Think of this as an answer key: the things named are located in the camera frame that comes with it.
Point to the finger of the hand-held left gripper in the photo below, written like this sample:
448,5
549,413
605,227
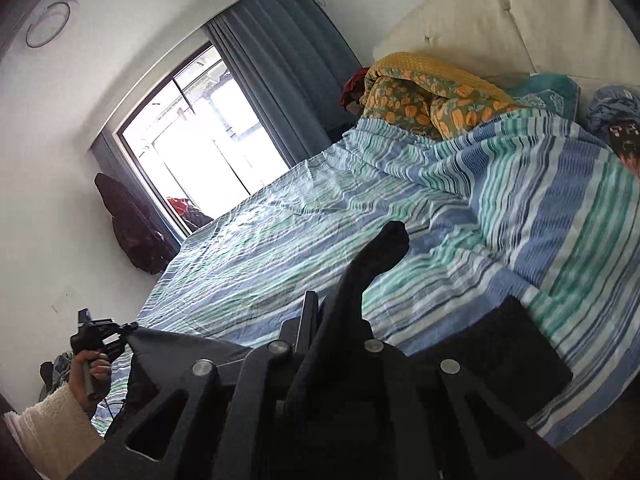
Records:
127,329

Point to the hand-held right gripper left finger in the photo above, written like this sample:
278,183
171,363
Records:
300,335

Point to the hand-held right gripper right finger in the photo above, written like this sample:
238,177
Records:
385,365

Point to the black pants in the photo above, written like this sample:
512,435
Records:
500,360

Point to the person's left forearm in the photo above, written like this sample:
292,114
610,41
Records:
55,430

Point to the person's left hand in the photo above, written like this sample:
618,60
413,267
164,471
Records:
77,380

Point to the pile of grey clothes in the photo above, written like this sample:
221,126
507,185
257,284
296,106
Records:
57,375

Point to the dark hanging clothes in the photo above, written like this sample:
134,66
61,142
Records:
135,230

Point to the striped bed sheet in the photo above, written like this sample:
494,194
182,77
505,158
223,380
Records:
300,220

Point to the red garment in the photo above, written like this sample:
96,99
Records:
181,208

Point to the narrow blue curtain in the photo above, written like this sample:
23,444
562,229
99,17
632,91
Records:
107,155

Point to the window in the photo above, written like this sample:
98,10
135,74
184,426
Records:
200,145

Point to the red and black cloth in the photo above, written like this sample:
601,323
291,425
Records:
355,90

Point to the floral orange quilt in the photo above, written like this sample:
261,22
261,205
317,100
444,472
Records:
430,105

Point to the wide blue curtain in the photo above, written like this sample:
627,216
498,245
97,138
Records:
280,70

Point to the round ceiling lamp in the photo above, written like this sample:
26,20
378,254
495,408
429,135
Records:
49,25

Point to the teal pillow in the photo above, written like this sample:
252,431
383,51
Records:
555,95

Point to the crumpled blue cloth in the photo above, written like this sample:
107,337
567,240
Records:
612,105

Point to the cream padded headboard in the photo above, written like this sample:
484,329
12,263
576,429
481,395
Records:
500,20

